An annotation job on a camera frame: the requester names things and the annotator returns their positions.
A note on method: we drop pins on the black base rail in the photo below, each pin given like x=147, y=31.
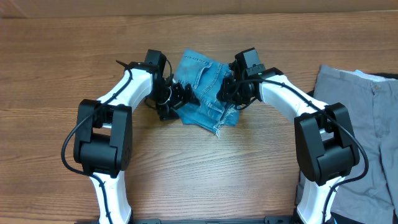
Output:
x=266, y=220

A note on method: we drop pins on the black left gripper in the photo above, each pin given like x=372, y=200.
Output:
x=181, y=98

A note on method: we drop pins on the black garment under grey trousers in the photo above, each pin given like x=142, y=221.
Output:
x=311, y=93

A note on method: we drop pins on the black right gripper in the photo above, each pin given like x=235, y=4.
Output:
x=224, y=94

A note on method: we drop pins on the grey trousers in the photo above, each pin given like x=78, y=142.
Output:
x=371, y=99

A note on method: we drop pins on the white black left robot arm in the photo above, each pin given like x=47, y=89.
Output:
x=103, y=132

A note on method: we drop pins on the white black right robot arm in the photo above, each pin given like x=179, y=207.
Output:
x=326, y=148

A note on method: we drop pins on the light blue denim jeans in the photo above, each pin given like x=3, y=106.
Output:
x=205, y=76

